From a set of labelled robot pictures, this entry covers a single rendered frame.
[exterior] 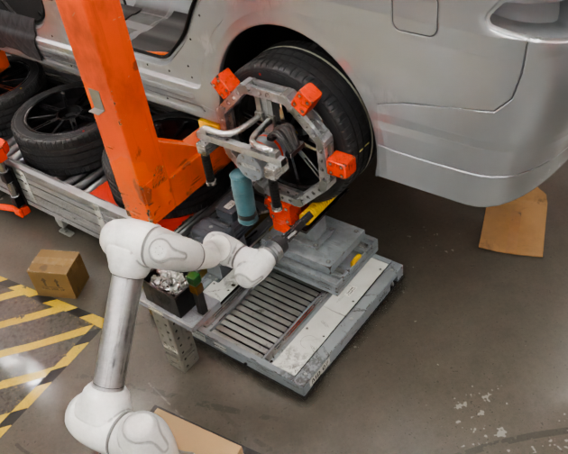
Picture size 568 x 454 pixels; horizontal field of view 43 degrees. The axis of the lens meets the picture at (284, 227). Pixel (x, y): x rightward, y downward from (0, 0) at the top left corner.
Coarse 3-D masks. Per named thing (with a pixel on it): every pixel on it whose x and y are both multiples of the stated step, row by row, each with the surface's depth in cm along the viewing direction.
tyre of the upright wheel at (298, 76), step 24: (288, 48) 283; (312, 48) 281; (240, 72) 287; (264, 72) 278; (288, 72) 271; (312, 72) 272; (336, 72) 276; (336, 96) 271; (360, 96) 278; (336, 120) 270; (360, 120) 278; (336, 144) 278; (360, 144) 280; (360, 168) 292; (336, 192) 294
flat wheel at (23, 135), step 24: (48, 96) 418; (72, 96) 425; (24, 120) 400; (48, 120) 424; (72, 120) 398; (24, 144) 387; (48, 144) 380; (72, 144) 381; (96, 144) 387; (48, 168) 393; (72, 168) 391
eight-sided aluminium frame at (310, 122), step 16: (256, 80) 278; (240, 96) 283; (272, 96) 271; (288, 96) 267; (224, 112) 294; (224, 128) 301; (304, 128) 271; (320, 128) 272; (320, 144) 270; (320, 160) 276; (320, 176) 281; (288, 192) 308; (304, 192) 301; (320, 192) 287
